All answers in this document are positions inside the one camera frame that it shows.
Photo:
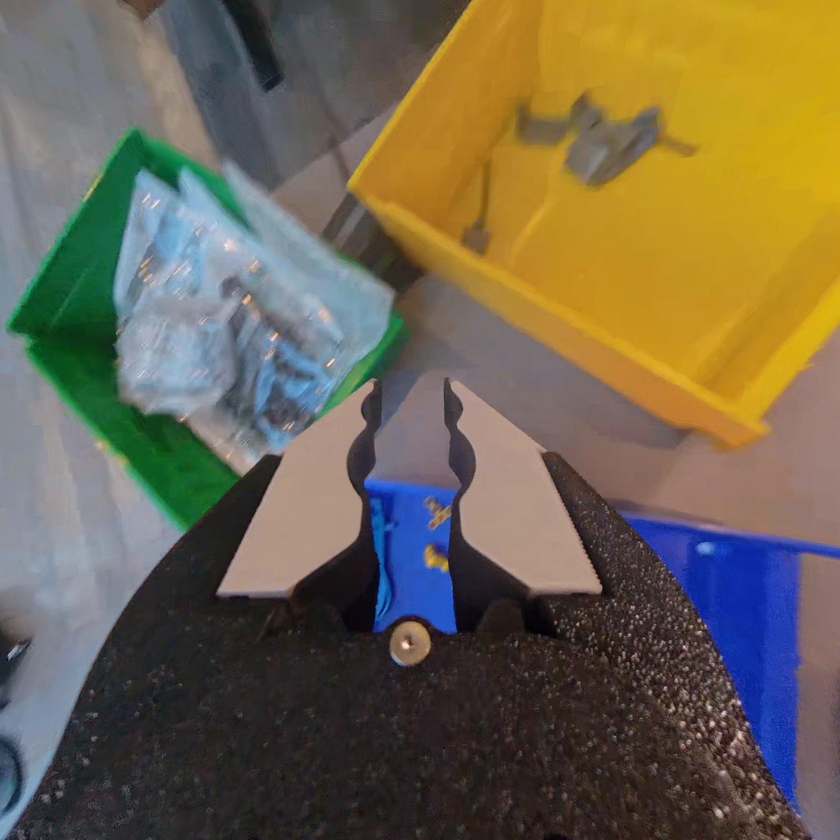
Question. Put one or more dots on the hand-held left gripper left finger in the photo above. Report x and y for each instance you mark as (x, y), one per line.
(289, 525)

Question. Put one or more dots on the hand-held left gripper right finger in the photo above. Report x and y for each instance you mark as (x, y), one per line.
(525, 525)

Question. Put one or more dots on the blue storage bin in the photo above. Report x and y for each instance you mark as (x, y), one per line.
(741, 590)

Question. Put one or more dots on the large yellow storage bin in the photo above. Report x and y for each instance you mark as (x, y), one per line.
(656, 275)

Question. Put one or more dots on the black brick axle tool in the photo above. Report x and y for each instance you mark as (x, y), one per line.
(477, 233)

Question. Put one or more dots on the green storage bin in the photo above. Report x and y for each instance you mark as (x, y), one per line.
(65, 289)

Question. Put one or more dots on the pale grey desk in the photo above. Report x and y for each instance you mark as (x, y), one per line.
(525, 420)

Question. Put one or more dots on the small yellow toy part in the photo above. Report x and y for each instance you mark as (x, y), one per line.
(436, 558)
(438, 513)

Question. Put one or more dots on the white plastic bags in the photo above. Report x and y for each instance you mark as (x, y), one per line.
(229, 315)

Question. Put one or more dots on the grey brick part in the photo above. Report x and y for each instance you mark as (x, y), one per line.
(604, 148)

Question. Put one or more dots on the black metal leg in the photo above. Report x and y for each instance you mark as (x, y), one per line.
(256, 39)

